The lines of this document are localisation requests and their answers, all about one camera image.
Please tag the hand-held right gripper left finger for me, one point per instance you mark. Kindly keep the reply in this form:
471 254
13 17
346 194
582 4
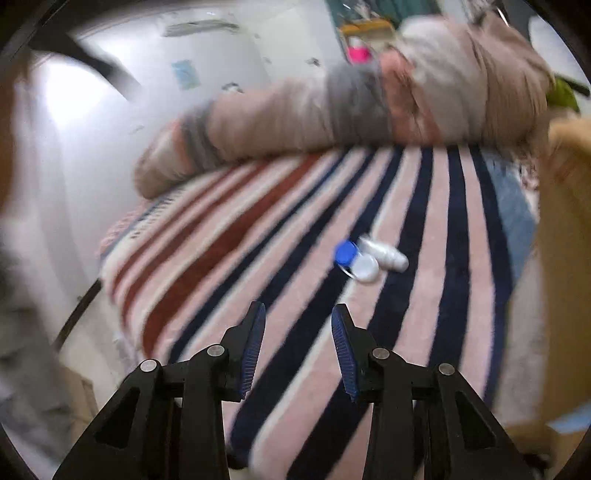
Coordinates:
253 344

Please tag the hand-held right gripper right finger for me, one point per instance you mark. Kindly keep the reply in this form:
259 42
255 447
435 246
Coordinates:
342 346

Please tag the blue and white lens case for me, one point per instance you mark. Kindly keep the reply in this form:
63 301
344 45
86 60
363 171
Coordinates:
355 261

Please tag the small white bottle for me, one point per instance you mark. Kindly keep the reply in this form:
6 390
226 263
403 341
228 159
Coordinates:
384 254

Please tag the striped blanket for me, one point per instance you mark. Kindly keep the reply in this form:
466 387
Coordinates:
323 286

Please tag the cardboard box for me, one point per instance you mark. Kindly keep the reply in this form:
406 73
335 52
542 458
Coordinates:
565 277

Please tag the white wardrobe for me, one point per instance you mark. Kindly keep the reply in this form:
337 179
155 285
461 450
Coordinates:
152 115

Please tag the beige and grey quilt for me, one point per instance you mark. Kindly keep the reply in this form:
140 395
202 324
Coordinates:
369 92

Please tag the pink object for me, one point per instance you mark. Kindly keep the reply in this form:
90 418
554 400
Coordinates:
359 54

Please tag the green object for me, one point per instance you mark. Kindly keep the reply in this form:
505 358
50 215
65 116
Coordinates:
564 94

